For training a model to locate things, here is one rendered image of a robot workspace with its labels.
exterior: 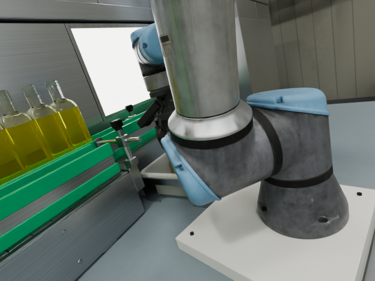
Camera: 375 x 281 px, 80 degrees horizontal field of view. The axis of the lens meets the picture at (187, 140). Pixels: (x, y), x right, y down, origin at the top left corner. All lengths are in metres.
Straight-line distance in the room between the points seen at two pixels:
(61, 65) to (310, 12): 3.45
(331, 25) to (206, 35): 3.59
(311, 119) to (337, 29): 3.45
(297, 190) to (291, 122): 0.11
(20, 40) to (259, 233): 0.78
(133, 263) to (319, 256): 0.33
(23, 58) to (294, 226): 0.78
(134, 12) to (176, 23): 0.94
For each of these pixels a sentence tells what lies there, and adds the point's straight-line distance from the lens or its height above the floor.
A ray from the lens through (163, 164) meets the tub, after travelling 0.73.
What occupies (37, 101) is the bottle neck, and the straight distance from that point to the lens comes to 0.64.
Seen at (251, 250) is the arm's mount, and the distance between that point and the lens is 0.42.
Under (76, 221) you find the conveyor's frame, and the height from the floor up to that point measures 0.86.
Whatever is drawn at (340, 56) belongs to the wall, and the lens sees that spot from 3.81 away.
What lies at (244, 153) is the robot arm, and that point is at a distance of 0.30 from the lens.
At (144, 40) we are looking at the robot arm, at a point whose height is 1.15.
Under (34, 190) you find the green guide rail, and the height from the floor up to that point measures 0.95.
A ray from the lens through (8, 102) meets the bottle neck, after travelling 0.62.
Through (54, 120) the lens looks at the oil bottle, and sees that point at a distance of 0.63.
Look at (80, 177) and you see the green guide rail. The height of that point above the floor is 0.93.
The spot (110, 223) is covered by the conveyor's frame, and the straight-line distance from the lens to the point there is 0.58.
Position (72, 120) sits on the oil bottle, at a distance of 0.66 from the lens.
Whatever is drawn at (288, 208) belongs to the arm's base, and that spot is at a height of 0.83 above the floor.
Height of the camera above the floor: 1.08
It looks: 17 degrees down
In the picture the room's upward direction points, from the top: 16 degrees counter-clockwise
